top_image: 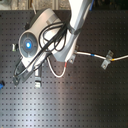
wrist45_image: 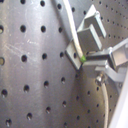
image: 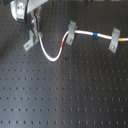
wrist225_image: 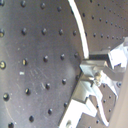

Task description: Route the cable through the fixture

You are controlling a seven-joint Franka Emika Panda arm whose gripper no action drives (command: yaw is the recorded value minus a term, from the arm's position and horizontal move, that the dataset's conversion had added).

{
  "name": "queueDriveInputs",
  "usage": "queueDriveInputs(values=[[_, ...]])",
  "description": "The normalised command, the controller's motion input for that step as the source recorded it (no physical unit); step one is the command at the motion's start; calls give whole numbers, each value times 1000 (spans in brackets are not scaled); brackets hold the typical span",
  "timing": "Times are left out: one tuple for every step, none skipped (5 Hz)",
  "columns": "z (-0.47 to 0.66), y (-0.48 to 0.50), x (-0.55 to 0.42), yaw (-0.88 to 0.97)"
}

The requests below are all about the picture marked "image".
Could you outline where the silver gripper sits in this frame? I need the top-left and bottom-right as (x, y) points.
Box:
(27, 0), (48, 32)

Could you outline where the silver camera box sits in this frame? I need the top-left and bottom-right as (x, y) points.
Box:
(10, 0), (29, 22)

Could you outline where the grey left cable clip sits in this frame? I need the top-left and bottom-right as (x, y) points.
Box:
(23, 28), (39, 51)

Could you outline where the grey cable clip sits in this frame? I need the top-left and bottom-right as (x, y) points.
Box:
(66, 21), (77, 45)
(23, 28), (39, 51)
(109, 28), (120, 53)

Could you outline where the grey middle cable clip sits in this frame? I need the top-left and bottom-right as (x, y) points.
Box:
(66, 21), (77, 45)

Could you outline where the grey right cable clip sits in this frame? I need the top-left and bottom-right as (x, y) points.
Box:
(109, 28), (120, 53)

